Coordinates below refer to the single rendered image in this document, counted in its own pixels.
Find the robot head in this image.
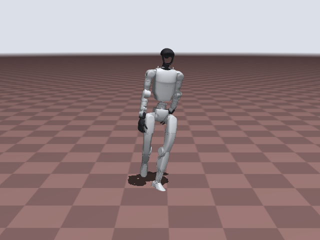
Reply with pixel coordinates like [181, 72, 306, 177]
[160, 48, 175, 70]

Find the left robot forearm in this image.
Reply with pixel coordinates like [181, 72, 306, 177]
[168, 97, 181, 112]

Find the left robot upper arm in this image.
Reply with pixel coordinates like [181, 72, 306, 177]
[173, 70, 184, 98]

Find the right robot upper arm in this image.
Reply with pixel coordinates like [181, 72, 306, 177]
[143, 69, 157, 98]

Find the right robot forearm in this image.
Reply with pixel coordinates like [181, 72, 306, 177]
[139, 90, 148, 117]

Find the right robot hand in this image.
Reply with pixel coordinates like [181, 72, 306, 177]
[138, 112, 148, 133]

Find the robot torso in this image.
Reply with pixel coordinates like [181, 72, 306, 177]
[152, 66, 177, 122]

